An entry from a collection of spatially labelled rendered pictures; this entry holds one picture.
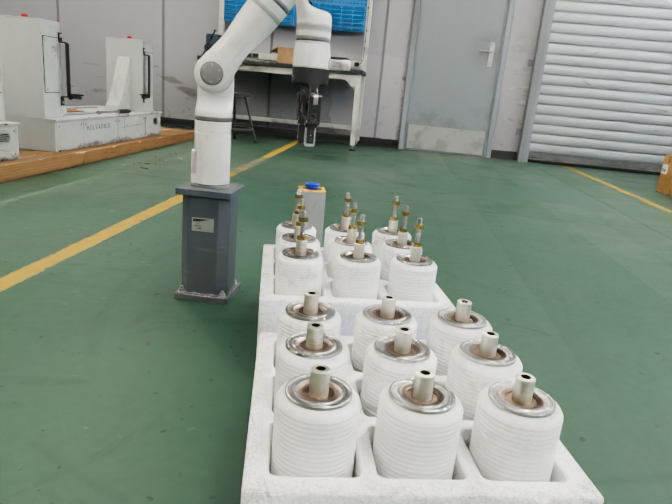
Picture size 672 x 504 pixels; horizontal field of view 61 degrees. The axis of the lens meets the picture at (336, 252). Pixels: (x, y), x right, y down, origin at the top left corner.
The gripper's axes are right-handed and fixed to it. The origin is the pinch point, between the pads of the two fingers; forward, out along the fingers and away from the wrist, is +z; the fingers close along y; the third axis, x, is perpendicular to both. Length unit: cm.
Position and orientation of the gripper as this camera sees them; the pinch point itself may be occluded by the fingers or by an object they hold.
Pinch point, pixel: (305, 138)
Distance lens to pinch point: 122.8
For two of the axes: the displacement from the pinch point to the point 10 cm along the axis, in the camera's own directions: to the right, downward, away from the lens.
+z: -0.9, 9.6, 2.8
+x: 9.6, 0.1, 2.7
